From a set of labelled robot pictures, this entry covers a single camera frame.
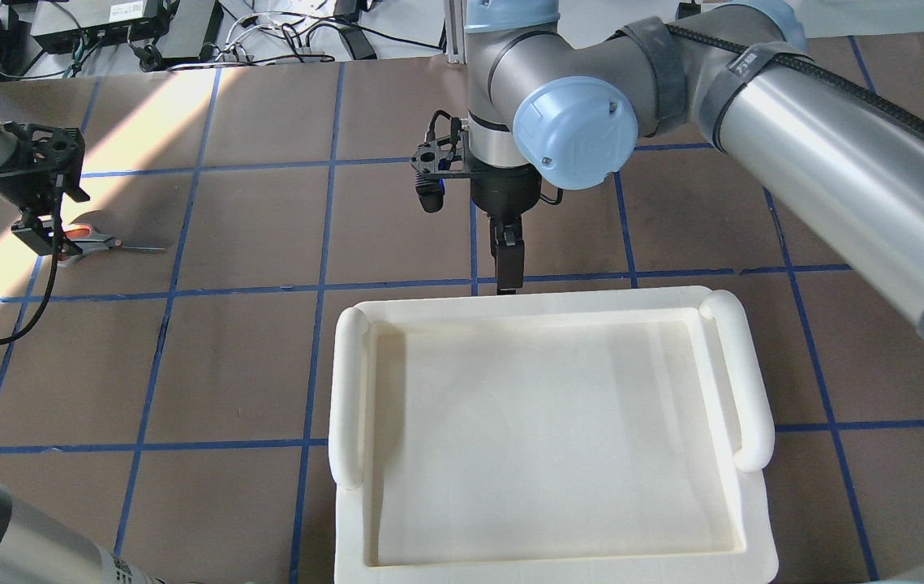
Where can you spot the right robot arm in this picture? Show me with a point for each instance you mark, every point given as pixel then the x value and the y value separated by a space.
pixel 846 161

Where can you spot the cream plastic tray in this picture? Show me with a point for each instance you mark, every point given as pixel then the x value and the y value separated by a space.
pixel 614 436

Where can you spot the black network switch box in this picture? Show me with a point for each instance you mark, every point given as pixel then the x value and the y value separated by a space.
pixel 165 32

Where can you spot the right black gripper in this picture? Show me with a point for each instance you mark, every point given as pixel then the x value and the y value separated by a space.
pixel 504 191

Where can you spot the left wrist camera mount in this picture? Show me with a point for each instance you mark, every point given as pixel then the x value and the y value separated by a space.
pixel 34 146

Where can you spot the aluminium frame post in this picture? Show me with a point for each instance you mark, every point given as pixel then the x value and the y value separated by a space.
pixel 454 31

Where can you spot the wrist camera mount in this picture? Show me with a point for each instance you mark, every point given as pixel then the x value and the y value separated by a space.
pixel 34 146
pixel 444 155

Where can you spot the red grey handled scissors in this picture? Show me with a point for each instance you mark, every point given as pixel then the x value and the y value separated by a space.
pixel 90 241

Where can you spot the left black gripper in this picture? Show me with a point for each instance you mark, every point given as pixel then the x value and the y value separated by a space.
pixel 34 229

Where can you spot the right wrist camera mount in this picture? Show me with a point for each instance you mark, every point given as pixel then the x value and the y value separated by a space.
pixel 444 155

